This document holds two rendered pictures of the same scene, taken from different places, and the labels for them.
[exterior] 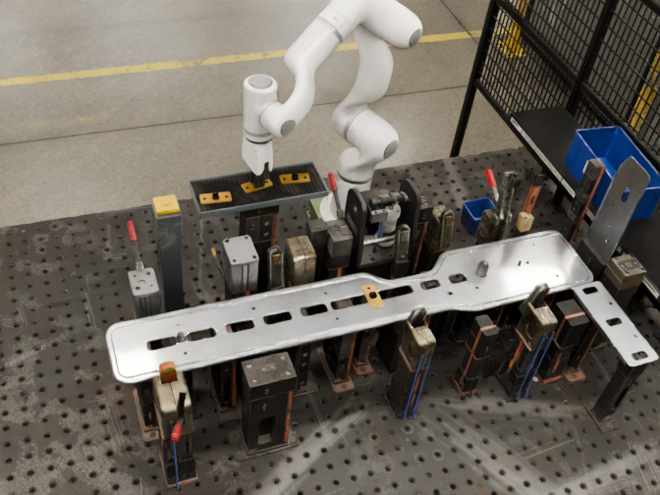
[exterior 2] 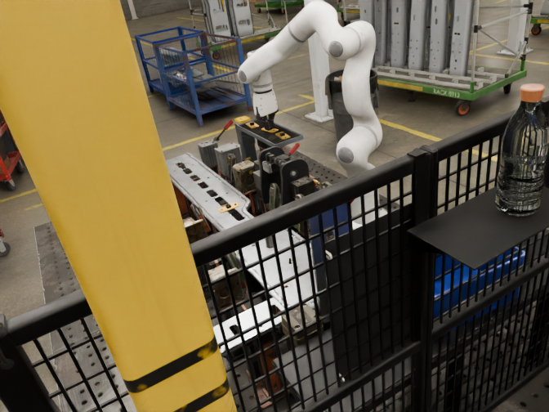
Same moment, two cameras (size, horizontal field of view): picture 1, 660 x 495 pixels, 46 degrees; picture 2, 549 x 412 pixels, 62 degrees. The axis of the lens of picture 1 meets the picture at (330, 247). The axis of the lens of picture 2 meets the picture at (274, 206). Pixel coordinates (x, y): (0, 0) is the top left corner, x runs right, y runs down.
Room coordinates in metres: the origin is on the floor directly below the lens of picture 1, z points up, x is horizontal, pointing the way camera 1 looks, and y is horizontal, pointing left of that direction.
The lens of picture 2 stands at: (1.61, -1.70, 1.85)
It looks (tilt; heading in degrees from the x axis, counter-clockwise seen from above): 29 degrees down; 90
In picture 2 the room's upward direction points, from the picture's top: 9 degrees counter-clockwise
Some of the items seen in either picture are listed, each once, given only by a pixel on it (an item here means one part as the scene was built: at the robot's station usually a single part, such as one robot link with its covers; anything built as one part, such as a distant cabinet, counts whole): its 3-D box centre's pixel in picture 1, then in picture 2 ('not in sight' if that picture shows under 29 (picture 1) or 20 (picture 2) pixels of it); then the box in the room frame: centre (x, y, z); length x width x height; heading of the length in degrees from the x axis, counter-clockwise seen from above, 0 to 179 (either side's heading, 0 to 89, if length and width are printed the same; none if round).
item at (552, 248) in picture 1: (366, 301); (225, 207); (1.41, -0.12, 1.00); 1.38 x 0.22 x 0.02; 116
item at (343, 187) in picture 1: (351, 192); (364, 201); (1.98, -0.04, 0.88); 0.19 x 0.19 x 0.18
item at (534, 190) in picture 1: (518, 234); not in sight; (1.81, -0.58, 0.95); 0.03 x 0.01 x 0.50; 116
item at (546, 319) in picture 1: (524, 350); (231, 312); (1.42, -0.59, 0.87); 0.12 x 0.09 x 0.35; 26
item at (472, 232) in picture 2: not in sight; (515, 185); (2.00, -1.08, 1.46); 0.36 x 0.15 x 0.18; 26
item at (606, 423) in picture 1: (618, 387); not in sight; (1.35, -0.86, 0.84); 0.11 x 0.06 x 0.29; 26
